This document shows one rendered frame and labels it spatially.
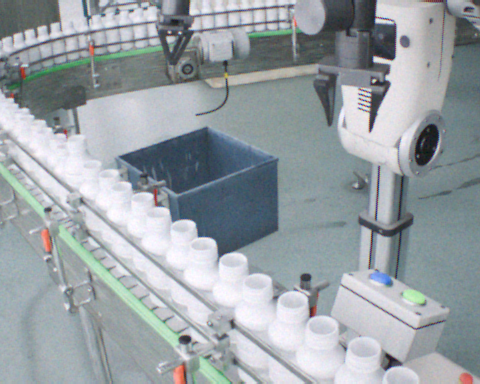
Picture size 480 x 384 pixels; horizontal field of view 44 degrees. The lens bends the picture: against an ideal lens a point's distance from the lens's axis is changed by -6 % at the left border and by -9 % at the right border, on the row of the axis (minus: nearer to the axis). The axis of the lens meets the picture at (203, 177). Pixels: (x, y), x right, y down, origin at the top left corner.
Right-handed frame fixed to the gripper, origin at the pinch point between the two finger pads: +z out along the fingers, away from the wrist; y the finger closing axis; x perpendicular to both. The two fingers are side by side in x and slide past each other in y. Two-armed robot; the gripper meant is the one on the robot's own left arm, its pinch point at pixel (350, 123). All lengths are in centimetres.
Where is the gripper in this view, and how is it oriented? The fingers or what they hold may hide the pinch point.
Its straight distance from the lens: 93.7
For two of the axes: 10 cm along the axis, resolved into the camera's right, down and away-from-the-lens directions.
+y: 9.0, 1.7, -4.0
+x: 4.3, -3.7, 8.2
